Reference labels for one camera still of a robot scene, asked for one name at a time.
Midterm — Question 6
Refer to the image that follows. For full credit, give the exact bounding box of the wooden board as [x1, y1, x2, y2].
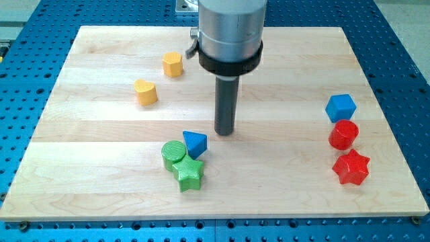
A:
[1, 26, 429, 221]

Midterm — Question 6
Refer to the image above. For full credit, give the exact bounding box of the silver base mounting plate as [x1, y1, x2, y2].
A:
[175, 0, 198, 13]

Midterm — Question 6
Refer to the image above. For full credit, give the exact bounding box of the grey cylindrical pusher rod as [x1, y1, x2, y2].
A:
[214, 76, 240, 136]

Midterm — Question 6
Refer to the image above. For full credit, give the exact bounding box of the red cylinder block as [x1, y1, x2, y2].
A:
[329, 120, 359, 150]

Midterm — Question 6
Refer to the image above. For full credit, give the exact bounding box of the green cylinder block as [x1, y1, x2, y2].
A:
[161, 140, 187, 171]

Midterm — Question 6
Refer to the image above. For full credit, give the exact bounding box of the green star block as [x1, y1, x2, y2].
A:
[172, 155, 204, 192]

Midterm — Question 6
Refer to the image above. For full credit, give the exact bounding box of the blue triangle block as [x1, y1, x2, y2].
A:
[183, 130, 208, 159]

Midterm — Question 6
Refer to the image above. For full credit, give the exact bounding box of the yellow heart block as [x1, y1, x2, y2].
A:
[134, 79, 158, 106]

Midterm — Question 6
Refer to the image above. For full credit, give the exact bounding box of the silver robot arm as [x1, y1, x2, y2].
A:
[185, 0, 268, 79]

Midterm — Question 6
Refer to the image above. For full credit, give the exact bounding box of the yellow hexagon block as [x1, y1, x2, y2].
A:
[162, 52, 183, 77]

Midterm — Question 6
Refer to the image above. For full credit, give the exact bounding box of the red star block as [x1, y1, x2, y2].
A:
[332, 149, 370, 186]

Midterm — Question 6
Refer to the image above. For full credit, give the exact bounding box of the blue cube block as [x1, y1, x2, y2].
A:
[325, 94, 357, 123]

